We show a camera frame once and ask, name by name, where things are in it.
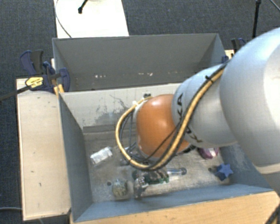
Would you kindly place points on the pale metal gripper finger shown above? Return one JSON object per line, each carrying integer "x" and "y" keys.
{"x": 138, "y": 191}
{"x": 145, "y": 185}

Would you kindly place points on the speckled green ball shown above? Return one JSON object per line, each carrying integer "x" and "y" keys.
{"x": 119, "y": 188}

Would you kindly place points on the clear plastic tube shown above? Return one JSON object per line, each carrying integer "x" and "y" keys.
{"x": 176, "y": 172}

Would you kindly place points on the clear plastic packet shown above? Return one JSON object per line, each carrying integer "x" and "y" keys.
{"x": 101, "y": 155}

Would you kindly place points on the purple toy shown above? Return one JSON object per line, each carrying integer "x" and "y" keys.
{"x": 207, "y": 152}

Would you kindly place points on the blue star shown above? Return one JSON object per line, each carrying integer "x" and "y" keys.
{"x": 223, "y": 172}

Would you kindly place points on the pale wood flat board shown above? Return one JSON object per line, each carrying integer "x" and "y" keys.
{"x": 42, "y": 151}

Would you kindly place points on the grey metal bin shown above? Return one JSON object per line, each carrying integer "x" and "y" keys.
{"x": 135, "y": 60}

